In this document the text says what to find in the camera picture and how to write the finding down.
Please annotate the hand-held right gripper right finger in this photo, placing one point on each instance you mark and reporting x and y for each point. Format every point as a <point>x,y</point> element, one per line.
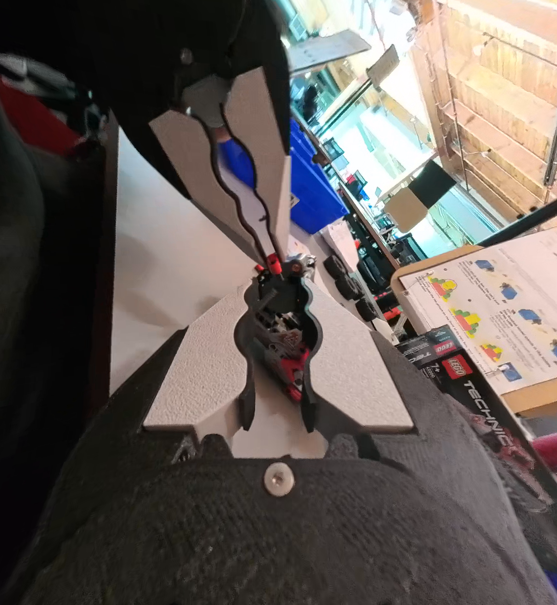
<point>354,378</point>

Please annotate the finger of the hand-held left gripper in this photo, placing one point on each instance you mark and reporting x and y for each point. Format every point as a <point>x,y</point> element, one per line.
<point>188,156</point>
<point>269,142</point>

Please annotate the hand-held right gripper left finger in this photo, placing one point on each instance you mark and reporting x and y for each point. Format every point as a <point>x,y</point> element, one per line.
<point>198,373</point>

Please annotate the grey red toy brick truck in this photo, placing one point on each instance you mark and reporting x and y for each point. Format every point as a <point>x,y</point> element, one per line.
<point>288,349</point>

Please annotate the small red brick pin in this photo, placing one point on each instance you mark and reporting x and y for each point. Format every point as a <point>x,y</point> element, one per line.
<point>272,263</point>

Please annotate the blue storage bin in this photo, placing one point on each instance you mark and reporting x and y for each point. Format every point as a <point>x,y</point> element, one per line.
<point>316,189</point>

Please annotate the grey tilted board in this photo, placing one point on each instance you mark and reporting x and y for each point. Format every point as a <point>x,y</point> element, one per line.
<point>330,49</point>

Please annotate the black toy set box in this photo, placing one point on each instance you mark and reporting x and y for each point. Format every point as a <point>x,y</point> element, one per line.
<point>467,378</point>

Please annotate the panel light on stand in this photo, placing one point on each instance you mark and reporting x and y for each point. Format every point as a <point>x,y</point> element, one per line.
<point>383,66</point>

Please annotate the black tan hanging panel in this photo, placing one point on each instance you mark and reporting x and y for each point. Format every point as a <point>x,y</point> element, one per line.
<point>432,186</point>

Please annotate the black stand pole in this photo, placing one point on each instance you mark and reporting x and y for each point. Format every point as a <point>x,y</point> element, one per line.
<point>533,215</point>

